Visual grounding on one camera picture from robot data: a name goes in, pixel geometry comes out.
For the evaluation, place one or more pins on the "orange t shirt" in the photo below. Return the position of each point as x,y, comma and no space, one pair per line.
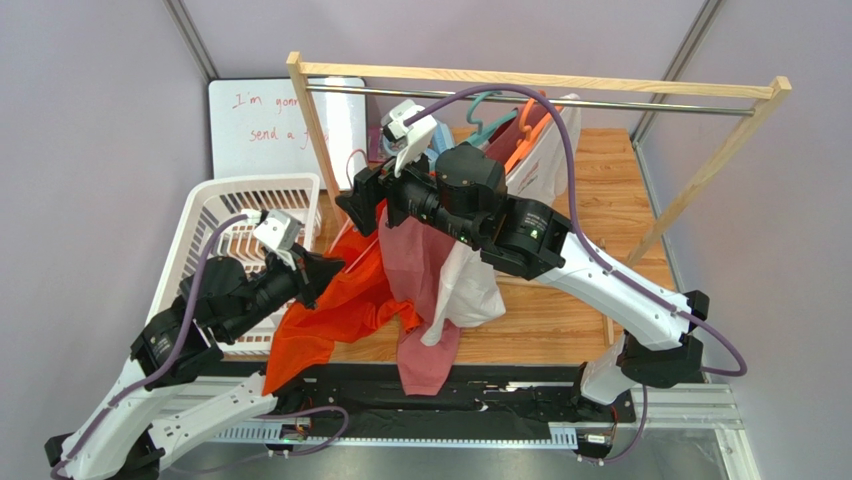
356,304

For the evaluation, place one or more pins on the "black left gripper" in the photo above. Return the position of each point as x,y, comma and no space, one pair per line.
314,275

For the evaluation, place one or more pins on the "orange plastic hanger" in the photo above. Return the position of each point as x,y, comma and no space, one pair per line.
530,134

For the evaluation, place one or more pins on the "white whiteboard red writing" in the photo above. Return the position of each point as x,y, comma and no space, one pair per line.
257,128

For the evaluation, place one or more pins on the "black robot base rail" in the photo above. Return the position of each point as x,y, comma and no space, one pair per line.
479,406

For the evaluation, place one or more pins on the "white plastic laundry basket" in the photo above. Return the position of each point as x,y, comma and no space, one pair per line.
214,201

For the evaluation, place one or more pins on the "metal hanging rod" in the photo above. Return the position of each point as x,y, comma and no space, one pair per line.
602,105

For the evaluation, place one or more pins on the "pink t shirt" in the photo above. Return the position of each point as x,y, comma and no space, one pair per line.
413,255

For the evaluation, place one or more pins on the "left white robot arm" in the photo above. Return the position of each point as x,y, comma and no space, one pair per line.
127,437

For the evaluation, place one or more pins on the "white t shirt red print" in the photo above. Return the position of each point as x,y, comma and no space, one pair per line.
468,294

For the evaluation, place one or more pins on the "pink wire hanger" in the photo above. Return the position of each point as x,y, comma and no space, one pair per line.
362,206

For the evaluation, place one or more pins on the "light blue headphones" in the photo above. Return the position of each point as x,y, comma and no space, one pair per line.
441,142

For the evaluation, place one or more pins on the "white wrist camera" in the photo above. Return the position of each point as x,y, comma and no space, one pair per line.
412,137
277,231

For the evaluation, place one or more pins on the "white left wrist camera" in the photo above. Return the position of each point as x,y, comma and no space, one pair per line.
277,231

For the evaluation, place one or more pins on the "wooden clothes rack frame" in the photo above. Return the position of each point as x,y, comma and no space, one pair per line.
532,76

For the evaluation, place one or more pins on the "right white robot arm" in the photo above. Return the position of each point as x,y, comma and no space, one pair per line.
465,197

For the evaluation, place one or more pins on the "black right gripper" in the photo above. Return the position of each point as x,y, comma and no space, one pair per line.
371,197

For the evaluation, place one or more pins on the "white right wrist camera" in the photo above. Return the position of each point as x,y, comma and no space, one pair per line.
412,137

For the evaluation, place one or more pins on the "teal plastic hanger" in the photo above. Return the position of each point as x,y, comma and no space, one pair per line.
484,132

